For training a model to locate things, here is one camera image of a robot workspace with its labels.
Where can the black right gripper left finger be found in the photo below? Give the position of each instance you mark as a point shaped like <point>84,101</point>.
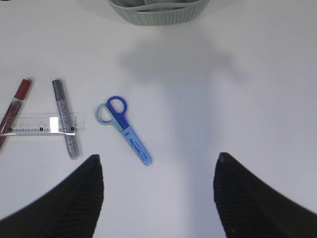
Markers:
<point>70,210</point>

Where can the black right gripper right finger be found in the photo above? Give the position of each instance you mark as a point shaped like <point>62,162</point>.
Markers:
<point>250,208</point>

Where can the blue scissors with cover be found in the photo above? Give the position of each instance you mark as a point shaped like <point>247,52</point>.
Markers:
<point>119,122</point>

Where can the clear plastic ruler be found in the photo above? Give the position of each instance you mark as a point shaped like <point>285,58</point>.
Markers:
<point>43,124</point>

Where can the silver glitter marker pen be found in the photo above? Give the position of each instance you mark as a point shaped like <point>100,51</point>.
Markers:
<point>65,119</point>

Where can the red marker pen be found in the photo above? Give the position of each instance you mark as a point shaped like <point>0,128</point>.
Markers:
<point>13,108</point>

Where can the green woven plastic basket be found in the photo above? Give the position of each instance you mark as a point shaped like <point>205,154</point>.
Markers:
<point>158,12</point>

